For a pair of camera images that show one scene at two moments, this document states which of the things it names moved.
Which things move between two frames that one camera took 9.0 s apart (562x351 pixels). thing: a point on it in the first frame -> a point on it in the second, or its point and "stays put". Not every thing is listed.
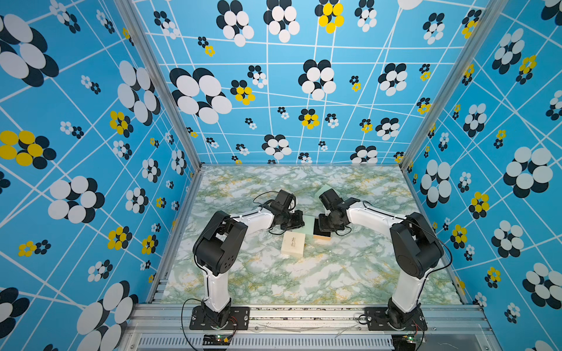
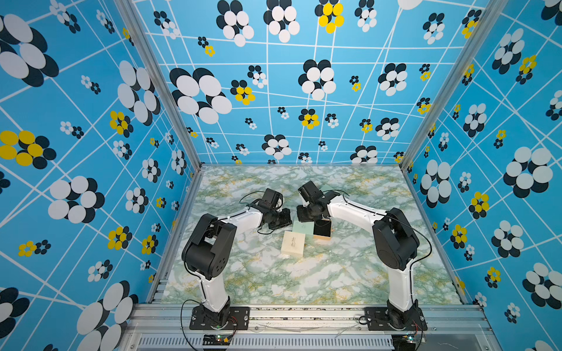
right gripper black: [323, 227] -> [300, 216]
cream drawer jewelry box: [293, 243] stays put
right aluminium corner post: [491, 15] stays put
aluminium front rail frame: [310, 327] stays put
